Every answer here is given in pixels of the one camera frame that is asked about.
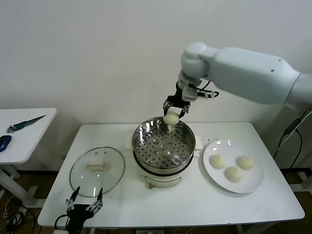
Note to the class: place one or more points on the white floor power strip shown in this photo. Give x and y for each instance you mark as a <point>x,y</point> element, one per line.
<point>151,232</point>

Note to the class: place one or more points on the white main table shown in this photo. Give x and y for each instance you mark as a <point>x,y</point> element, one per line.
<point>146,209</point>

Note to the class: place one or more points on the white side table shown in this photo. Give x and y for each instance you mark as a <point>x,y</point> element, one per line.
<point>29,146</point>

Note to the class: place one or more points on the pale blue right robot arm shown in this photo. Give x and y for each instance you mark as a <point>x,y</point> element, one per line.
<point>243,73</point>

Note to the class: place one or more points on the white electric cooker base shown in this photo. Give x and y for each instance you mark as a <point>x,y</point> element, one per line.
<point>161,181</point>

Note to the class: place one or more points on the white metal frame foot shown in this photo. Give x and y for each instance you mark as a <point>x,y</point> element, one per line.
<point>306,186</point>

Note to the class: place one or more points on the blue plastic object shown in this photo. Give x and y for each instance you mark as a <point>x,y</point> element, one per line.
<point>5,143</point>

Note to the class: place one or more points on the white round plate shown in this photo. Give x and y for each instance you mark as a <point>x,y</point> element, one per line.
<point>214,175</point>

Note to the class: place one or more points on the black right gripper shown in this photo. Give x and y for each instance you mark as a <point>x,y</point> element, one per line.
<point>179,98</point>

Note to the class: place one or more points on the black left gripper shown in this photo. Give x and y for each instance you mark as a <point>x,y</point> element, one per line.
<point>76,214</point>

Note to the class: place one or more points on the stainless steel steamer basket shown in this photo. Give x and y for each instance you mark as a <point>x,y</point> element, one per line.
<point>158,151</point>

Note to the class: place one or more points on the white steamed baozi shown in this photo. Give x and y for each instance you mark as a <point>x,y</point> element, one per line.
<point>170,119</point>
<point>246,162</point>
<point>234,173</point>
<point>218,161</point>

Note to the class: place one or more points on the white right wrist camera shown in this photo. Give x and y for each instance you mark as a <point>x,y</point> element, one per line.
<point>190,93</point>

